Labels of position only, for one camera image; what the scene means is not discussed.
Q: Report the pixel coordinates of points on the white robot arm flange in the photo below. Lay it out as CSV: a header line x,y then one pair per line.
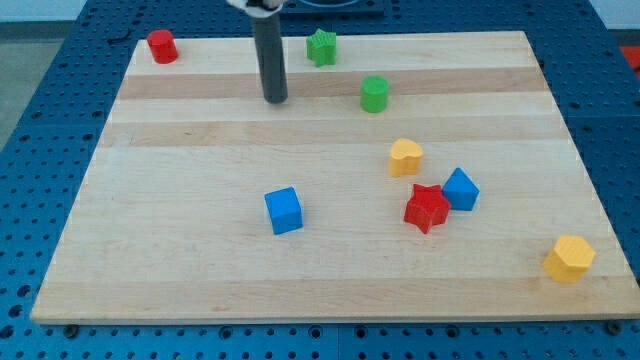
x,y
258,8

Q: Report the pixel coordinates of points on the wooden board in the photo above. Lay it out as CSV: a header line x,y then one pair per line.
x,y
170,225

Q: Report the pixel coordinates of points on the blue cube block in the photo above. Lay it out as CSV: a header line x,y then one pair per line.
x,y
284,210

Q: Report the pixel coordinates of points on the yellow heart block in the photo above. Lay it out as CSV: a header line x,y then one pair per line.
x,y
405,158

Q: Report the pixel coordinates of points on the green cylinder block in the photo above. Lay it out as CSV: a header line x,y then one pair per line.
x,y
374,93

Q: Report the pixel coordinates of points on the red star block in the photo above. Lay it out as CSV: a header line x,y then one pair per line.
x,y
427,207

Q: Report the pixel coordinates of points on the green star block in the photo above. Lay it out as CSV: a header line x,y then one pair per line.
x,y
321,47

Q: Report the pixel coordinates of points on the blue triangular block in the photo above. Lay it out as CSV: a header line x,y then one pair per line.
x,y
461,192

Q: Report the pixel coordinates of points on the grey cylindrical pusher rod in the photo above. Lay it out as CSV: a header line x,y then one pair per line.
x,y
270,56

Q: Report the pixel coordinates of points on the red cylinder block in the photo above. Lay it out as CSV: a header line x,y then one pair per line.
x,y
162,46

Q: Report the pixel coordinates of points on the yellow hexagon block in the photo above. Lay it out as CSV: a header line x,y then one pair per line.
x,y
569,259

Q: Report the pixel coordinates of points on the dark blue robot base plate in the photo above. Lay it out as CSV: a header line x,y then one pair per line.
x,y
333,7

